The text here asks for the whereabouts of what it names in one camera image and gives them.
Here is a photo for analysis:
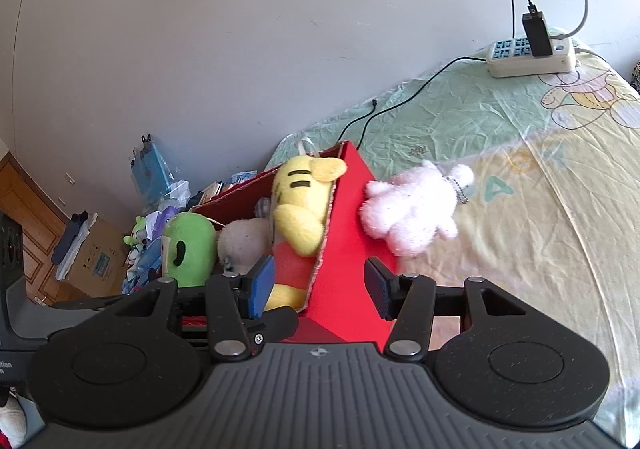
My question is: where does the wooden cabinet door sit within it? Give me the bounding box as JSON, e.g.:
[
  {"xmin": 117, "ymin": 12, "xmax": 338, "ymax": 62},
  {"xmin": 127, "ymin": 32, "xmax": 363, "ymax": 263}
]
[{"xmin": 0, "ymin": 144, "xmax": 68, "ymax": 304}]

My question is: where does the yellow tiger plush toy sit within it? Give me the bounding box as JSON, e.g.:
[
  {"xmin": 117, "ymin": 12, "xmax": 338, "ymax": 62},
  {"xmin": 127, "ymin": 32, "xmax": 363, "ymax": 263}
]
[{"xmin": 262, "ymin": 155, "xmax": 348, "ymax": 312}]

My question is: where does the black charger cable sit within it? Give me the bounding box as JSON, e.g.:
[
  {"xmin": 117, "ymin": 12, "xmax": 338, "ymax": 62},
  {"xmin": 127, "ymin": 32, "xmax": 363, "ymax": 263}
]
[{"xmin": 337, "ymin": 0, "xmax": 540, "ymax": 152}]

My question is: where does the green plush toy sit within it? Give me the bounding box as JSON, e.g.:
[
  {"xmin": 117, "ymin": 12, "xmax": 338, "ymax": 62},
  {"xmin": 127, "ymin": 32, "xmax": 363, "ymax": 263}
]
[{"xmin": 162, "ymin": 212, "xmax": 219, "ymax": 289}]

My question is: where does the black charger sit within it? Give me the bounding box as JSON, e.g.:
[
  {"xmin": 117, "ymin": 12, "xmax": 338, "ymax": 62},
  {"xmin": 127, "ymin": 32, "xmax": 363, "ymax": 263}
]
[{"xmin": 521, "ymin": 12, "xmax": 553, "ymax": 57}]

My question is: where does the printed bedsheet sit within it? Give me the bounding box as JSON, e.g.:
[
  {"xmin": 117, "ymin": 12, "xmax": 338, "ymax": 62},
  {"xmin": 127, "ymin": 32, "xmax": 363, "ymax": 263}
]
[{"xmin": 265, "ymin": 36, "xmax": 640, "ymax": 435}]

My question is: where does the white power strip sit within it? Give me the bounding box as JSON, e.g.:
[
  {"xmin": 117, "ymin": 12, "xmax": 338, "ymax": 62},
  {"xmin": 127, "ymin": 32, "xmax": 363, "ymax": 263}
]
[{"xmin": 486, "ymin": 36, "xmax": 577, "ymax": 79}]

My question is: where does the brown cardboard box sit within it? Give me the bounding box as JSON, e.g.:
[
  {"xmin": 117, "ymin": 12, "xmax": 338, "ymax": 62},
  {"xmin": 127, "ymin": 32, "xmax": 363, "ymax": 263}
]
[{"xmin": 55, "ymin": 216, "xmax": 129, "ymax": 298}]

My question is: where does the white fluffy plush toy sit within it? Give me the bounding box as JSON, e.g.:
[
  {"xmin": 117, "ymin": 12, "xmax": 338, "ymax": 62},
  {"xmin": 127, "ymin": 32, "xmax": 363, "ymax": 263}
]
[{"xmin": 359, "ymin": 159, "xmax": 475, "ymax": 257}]

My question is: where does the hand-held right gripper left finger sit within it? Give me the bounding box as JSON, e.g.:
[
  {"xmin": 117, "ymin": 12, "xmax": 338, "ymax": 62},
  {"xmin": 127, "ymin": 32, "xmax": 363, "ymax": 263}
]
[{"xmin": 102, "ymin": 254, "xmax": 277, "ymax": 362}]

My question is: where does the red cardboard box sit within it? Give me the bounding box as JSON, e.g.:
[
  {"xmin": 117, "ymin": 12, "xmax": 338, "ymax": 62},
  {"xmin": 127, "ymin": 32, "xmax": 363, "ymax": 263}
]
[{"xmin": 187, "ymin": 140, "xmax": 401, "ymax": 355}]

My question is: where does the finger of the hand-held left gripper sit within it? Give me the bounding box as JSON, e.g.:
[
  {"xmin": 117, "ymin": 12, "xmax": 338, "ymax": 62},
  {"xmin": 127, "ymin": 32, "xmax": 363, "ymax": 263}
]
[{"xmin": 247, "ymin": 306, "xmax": 301, "ymax": 346}]

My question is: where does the blue plastic packet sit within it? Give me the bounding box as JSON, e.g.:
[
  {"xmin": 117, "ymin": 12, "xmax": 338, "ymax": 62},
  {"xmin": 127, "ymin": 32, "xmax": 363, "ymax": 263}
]
[{"xmin": 129, "ymin": 133, "xmax": 174, "ymax": 203}]

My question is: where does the beige plush toy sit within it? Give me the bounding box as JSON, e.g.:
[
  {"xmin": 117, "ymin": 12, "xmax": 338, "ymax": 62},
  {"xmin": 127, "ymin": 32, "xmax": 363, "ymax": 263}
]
[{"xmin": 216, "ymin": 218, "xmax": 273, "ymax": 276}]

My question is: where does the pile of small toys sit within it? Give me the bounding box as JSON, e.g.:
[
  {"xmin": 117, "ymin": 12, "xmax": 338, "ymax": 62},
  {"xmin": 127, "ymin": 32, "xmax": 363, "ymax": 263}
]
[{"xmin": 122, "ymin": 170, "xmax": 261, "ymax": 296}]

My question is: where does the dark blue garment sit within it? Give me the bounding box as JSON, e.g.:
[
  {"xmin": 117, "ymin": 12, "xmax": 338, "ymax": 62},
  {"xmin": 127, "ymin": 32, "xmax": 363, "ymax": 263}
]
[{"xmin": 51, "ymin": 212, "xmax": 90, "ymax": 266}]

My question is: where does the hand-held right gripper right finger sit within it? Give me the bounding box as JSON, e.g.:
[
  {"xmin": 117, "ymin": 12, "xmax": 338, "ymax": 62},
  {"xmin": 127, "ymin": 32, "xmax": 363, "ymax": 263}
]
[{"xmin": 364, "ymin": 256, "xmax": 528, "ymax": 362}]

